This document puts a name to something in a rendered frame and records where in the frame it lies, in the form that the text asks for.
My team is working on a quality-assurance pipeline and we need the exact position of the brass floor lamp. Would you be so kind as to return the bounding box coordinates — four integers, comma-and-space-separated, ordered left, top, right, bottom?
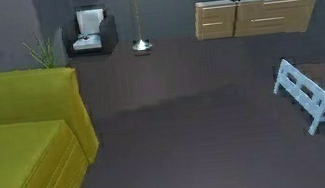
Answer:
127, 0, 154, 57

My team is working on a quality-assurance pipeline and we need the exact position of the black armchair with white cushions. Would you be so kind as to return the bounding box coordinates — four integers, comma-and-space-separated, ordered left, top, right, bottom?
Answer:
58, 1, 121, 59

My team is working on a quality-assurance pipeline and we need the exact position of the light wooden sideboard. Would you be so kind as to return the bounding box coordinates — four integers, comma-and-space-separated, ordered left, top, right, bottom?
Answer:
191, 0, 322, 44

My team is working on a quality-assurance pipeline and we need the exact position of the green house plant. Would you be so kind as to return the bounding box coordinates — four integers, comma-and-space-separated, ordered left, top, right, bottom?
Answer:
19, 25, 65, 72

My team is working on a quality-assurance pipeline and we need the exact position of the white-framed brown table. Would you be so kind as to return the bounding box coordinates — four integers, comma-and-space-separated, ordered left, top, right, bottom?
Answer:
270, 54, 325, 140

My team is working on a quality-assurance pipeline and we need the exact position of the yellow-green sofa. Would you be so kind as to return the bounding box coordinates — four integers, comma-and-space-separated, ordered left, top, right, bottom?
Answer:
0, 62, 105, 188

